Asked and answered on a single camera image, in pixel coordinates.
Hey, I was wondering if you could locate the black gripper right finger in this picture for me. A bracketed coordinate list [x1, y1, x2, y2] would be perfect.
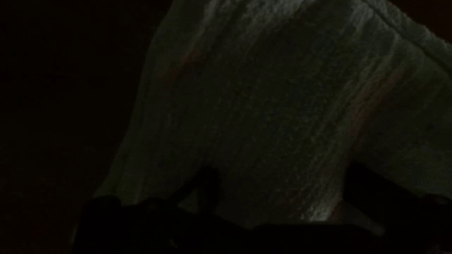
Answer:
[345, 160, 452, 234]

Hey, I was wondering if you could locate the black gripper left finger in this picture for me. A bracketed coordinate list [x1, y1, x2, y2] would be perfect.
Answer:
[174, 163, 220, 223]

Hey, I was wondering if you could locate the white terry towel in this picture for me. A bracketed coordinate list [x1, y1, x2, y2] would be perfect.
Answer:
[96, 0, 452, 230]

